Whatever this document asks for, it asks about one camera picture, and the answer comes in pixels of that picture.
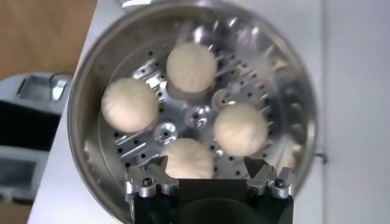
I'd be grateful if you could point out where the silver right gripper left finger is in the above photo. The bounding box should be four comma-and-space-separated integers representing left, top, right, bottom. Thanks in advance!
124, 156, 180, 211

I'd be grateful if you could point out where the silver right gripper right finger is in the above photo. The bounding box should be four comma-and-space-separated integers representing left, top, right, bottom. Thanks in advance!
243, 156, 295, 199

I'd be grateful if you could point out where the white steamed baozi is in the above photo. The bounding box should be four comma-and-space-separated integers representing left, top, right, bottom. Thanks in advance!
165, 41, 218, 94
101, 77, 160, 134
213, 102, 269, 157
160, 138, 215, 180

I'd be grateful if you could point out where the grey black robot base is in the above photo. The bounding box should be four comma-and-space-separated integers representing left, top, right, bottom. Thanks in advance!
0, 71, 73, 205

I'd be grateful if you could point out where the stainless steel steamer basket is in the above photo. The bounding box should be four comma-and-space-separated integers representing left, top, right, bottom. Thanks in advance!
66, 0, 319, 224

